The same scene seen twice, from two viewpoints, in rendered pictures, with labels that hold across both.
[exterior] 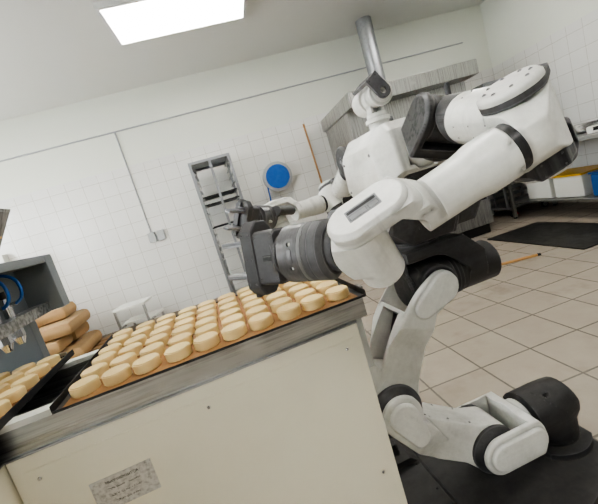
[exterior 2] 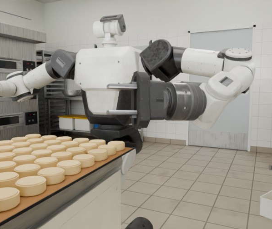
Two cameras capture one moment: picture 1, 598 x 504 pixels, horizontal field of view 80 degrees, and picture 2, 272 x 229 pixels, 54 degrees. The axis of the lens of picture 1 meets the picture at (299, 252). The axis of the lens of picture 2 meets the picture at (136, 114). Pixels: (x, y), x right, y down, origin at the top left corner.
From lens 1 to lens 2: 0.61 m
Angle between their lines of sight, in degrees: 56
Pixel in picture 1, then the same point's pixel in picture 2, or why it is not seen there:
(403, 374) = not seen: hidden behind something
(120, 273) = not seen: outside the picture
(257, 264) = (150, 103)
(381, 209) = (236, 84)
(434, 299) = (128, 161)
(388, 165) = (130, 71)
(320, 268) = (202, 110)
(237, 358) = (67, 194)
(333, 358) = (111, 195)
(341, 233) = (226, 90)
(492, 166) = (249, 80)
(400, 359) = not seen: hidden behind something
